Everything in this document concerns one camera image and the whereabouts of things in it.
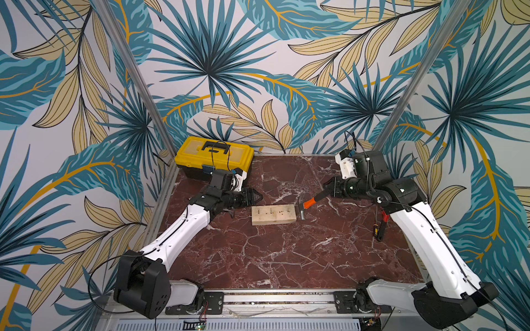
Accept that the yellow black plastic toolbox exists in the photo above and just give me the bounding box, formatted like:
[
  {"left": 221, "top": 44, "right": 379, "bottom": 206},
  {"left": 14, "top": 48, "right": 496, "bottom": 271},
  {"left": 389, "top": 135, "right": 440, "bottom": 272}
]
[{"left": 175, "top": 137, "right": 254, "bottom": 181}]

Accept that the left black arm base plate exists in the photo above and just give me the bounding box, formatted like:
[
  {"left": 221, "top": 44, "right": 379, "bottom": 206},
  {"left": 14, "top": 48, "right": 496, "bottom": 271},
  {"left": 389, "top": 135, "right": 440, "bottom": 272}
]
[{"left": 165, "top": 290, "right": 224, "bottom": 315}]

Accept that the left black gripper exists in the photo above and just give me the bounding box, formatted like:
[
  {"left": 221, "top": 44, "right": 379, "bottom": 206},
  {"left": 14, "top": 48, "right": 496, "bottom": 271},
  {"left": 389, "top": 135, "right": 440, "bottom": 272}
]
[{"left": 221, "top": 186, "right": 264, "bottom": 210}]

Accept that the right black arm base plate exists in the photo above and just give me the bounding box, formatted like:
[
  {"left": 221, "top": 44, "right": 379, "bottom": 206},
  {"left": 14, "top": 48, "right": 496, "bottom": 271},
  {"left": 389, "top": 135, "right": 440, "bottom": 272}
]
[{"left": 333, "top": 290, "right": 392, "bottom": 314}]

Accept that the red pipe wrench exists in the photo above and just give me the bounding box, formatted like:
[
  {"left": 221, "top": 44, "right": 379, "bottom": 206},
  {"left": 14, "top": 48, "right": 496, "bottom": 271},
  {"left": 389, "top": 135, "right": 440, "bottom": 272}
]
[{"left": 380, "top": 211, "right": 390, "bottom": 233}]

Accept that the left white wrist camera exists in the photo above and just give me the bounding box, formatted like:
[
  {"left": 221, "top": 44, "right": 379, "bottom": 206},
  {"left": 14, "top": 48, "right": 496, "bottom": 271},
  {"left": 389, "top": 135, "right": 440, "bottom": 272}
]
[{"left": 210, "top": 168, "right": 247, "bottom": 192}]

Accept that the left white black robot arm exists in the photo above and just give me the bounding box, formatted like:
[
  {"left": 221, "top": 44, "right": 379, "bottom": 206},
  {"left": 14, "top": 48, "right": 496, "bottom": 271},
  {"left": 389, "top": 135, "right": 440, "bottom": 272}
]
[{"left": 113, "top": 188, "right": 263, "bottom": 319}]

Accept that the aluminium front frame rail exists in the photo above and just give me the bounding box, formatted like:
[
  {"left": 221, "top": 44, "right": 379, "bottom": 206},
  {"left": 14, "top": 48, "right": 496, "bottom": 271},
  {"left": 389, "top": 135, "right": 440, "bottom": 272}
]
[{"left": 96, "top": 287, "right": 456, "bottom": 320}]

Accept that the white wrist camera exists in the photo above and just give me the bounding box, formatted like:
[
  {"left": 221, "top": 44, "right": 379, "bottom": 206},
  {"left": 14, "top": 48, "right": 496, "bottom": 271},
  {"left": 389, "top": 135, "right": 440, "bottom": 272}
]
[
  {"left": 210, "top": 168, "right": 247, "bottom": 192},
  {"left": 335, "top": 148, "right": 357, "bottom": 179}
]

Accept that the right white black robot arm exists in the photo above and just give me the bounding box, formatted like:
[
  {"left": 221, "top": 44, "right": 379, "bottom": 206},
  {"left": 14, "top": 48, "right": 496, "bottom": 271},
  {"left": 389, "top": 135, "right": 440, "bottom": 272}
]
[{"left": 302, "top": 149, "right": 499, "bottom": 330}]

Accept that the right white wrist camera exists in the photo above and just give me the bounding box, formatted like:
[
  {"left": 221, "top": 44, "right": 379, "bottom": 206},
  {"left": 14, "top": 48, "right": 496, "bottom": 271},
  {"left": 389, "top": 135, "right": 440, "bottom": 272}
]
[{"left": 335, "top": 148, "right": 357, "bottom": 179}]

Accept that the light wooden board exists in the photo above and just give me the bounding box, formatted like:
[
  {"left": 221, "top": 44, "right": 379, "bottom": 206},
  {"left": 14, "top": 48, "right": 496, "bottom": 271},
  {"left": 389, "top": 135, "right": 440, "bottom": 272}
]
[{"left": 251, "top": 204, "right": 297, "bottom": 226}]

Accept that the orange black claw hammer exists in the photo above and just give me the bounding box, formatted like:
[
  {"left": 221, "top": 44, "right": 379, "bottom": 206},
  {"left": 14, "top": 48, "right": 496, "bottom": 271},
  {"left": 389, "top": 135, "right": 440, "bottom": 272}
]
[{"left": 295, "top": 197, "right": 317, "bottom": 221}]

